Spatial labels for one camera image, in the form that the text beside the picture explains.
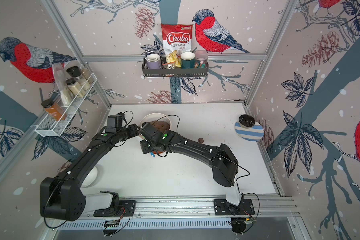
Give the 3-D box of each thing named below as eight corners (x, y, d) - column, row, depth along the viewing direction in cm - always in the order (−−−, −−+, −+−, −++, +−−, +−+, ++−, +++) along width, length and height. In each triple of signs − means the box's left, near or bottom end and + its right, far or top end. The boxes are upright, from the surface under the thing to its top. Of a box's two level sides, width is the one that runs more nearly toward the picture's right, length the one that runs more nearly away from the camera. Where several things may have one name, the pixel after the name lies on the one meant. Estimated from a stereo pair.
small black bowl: (238, 130, 107) (241, 124, 101) (235, 120, 113) (238, 114, 107) (253, 130, 107) (256, 124, 101) (249, 120, 113) (252, 114, 107)
